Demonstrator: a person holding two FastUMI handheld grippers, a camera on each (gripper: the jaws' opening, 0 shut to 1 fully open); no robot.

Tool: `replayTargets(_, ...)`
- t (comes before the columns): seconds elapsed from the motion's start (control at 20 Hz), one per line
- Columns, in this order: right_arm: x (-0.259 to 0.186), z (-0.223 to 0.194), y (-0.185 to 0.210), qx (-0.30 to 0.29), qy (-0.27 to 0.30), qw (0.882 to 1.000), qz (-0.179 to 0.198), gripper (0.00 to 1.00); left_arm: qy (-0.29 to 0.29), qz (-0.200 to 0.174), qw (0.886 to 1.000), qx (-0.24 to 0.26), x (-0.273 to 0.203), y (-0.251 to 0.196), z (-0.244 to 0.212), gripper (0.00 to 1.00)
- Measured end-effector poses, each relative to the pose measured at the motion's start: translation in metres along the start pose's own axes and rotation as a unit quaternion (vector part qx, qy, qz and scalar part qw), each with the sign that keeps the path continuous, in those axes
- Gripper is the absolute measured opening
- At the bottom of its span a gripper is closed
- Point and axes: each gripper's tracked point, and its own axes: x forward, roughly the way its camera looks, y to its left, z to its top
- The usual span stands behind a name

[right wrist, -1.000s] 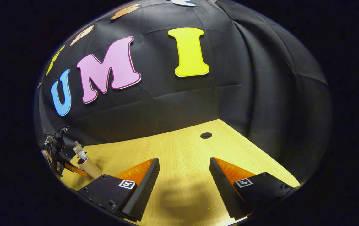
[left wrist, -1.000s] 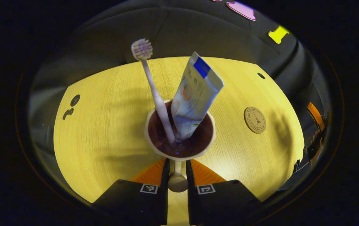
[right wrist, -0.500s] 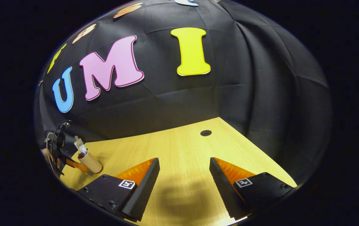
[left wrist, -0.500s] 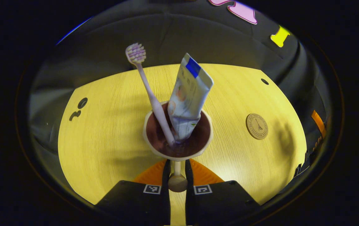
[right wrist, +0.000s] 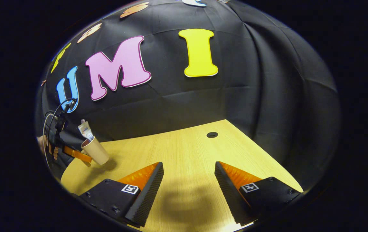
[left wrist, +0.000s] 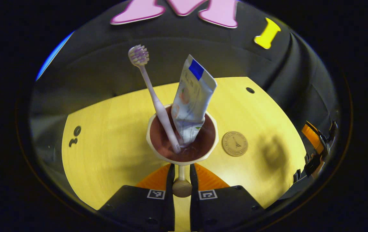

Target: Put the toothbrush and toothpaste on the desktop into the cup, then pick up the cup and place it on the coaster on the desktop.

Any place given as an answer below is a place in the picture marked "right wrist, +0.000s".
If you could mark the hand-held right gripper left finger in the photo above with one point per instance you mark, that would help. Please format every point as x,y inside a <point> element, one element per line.
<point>148,193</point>

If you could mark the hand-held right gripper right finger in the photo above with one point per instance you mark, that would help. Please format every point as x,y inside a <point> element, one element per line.
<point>227,190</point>

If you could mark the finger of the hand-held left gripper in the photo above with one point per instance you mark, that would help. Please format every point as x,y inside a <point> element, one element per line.
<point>77,154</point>

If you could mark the beige cup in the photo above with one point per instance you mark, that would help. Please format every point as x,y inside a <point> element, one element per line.
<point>97,153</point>

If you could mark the white toothpaste tube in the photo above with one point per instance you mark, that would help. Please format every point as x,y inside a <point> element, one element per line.
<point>85,130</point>

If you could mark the wooden desktop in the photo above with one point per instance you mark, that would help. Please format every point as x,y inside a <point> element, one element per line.
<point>187,148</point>

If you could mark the black backdrop cloth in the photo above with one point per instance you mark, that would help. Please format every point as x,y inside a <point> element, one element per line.
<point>235,96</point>

